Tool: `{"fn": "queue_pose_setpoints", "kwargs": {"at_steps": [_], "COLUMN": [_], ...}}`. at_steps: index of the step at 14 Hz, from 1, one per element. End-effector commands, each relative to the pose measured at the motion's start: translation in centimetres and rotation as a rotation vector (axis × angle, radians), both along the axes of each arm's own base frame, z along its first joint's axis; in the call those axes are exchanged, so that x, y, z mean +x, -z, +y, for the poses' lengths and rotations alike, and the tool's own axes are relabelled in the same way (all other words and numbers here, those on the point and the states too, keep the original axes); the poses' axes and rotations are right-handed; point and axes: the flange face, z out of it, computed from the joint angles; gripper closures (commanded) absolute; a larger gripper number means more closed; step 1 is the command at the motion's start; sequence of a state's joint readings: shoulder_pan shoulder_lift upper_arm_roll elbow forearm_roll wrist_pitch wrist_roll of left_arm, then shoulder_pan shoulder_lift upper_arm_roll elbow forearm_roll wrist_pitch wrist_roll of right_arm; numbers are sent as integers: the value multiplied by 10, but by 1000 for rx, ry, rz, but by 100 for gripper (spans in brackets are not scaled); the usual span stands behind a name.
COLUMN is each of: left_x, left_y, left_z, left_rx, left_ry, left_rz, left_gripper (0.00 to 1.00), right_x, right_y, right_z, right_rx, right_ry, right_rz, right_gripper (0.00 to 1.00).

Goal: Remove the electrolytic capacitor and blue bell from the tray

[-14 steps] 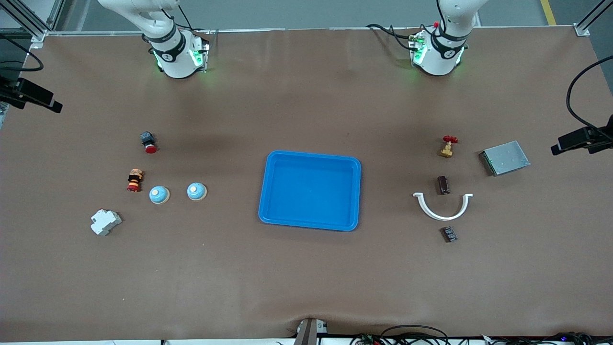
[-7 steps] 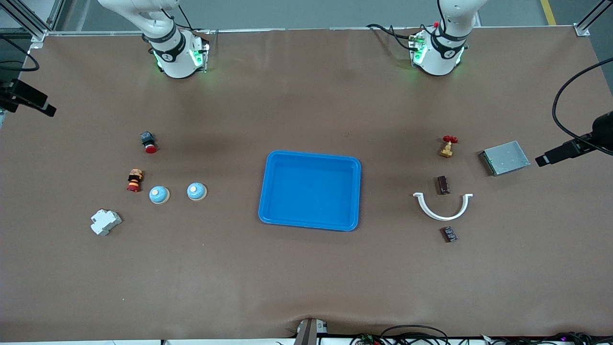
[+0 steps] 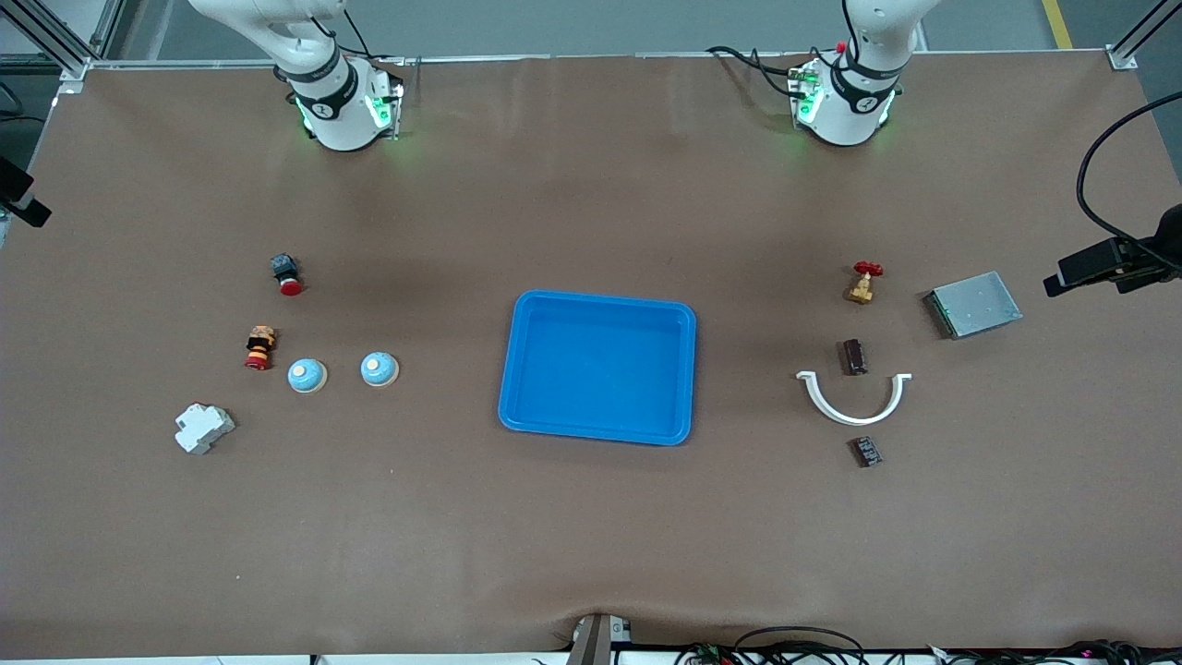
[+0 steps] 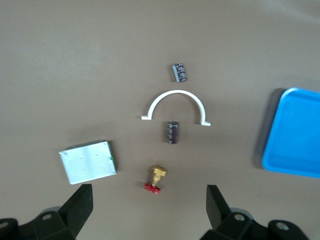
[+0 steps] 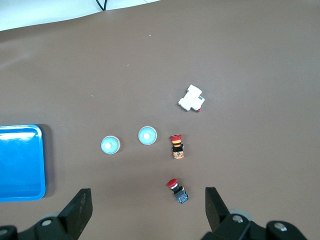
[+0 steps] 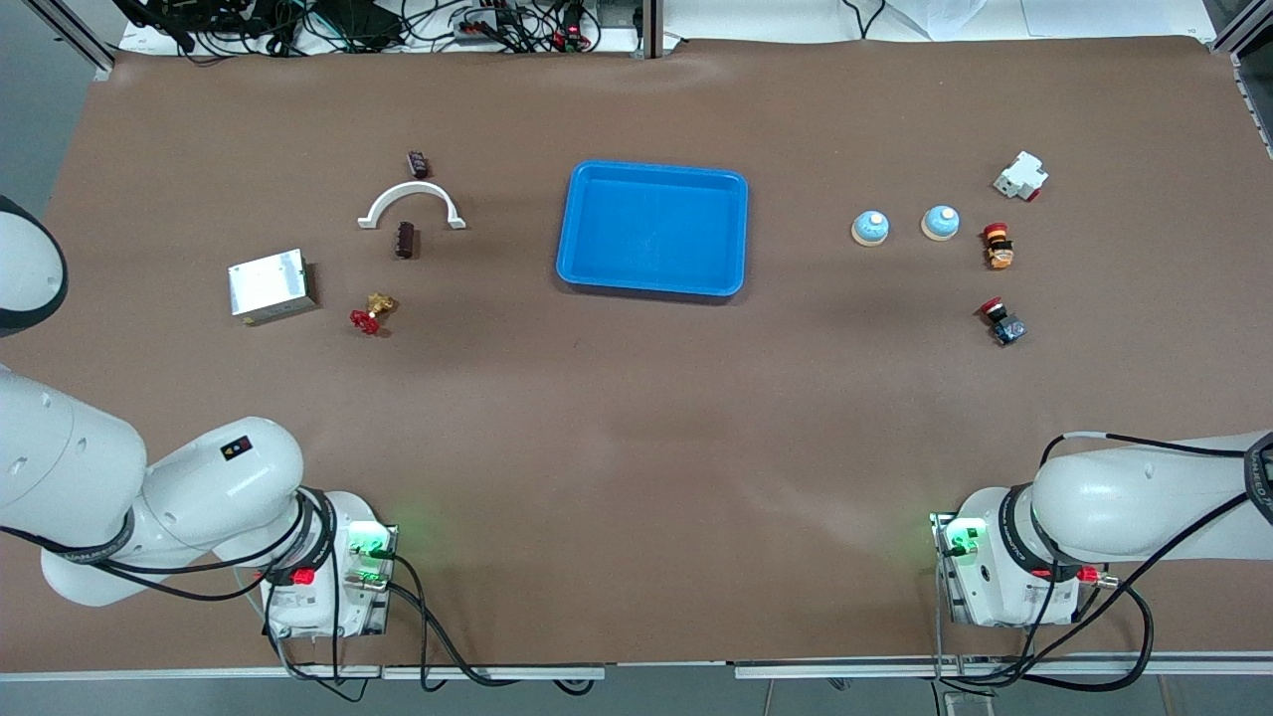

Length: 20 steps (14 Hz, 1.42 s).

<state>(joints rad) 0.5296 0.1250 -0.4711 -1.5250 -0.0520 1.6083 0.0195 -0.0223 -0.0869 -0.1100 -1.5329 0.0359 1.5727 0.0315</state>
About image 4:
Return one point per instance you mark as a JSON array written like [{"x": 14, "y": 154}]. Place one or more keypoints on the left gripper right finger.
[{"x": 237, "y": 225}]

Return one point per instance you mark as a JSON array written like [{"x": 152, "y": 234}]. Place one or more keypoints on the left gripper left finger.
[{"x": 62, "y": 225}]

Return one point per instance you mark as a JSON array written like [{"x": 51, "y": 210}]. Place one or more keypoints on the black cylindrical capacitor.
[
  {"x": 180, "y": 73},
  {"x": 171, "y": 132}
]

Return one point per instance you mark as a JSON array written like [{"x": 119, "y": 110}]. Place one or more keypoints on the grey metal box module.
[{"x": 87, "y": 162}]

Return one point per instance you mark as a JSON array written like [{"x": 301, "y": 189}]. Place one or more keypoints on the blue plastic tray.
[{"x": 295, "y": 135}]

